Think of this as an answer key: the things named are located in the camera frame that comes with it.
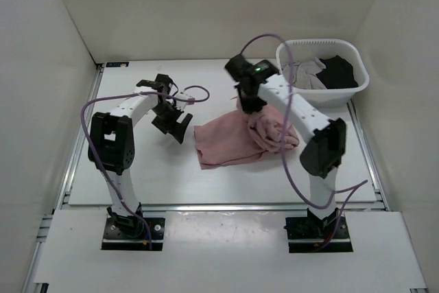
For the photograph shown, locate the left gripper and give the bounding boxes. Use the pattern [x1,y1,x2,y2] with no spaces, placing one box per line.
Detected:
[152,102,193,144]

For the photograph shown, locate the pink trousers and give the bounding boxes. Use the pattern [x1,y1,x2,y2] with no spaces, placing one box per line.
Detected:
[193,102,299,169]

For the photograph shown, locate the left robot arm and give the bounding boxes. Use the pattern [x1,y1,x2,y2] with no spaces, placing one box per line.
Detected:
[87,74,192,239]

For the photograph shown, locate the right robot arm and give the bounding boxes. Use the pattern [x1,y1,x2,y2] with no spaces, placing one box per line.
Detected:
[224,54,346,238]

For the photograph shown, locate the grey garment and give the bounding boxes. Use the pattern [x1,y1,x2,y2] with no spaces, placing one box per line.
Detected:
[281,58,327,90]

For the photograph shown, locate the white plastic basket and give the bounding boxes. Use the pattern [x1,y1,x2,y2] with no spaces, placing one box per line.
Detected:
[276,38,370,107]

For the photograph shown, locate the black garment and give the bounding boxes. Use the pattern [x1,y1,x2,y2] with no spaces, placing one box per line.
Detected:
[316,56,359,89]

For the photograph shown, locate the black label strip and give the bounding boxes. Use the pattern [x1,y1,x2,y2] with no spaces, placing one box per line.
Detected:
[106,62,129,68]

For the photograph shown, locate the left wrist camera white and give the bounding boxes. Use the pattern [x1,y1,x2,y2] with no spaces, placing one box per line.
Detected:
[174,92,196,107]

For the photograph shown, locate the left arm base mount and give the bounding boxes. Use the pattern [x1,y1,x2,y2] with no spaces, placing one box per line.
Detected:
[101,217,165,251]

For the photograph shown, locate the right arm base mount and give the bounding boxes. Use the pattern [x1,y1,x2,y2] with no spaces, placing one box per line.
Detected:
[284,215,353,253]

